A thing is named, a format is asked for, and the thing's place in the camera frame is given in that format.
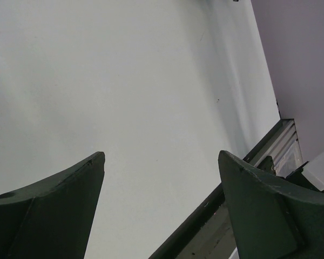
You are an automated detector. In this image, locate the aluminium front rail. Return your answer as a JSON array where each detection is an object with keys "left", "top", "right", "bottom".
[{"left": 244, "top": 119, "right": 303, "bottom": 178}]

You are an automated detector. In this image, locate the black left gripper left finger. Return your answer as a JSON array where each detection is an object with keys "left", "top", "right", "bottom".
[{"left": 0, "top": 152, "right": 105, "bottom": 258}]

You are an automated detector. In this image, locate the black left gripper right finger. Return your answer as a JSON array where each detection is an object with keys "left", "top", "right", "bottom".
[{"left": 218, "top": 151, "right": 324, "bottom": 258}]

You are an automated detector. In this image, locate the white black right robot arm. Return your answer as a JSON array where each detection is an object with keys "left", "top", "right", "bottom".
[{"left": 275, "top": 142, "right": 324, "bottom": 192}]

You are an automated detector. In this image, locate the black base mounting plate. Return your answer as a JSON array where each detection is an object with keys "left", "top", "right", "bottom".
[{"left": 148, "top": 120, "right": 287, "bottom": 259}]

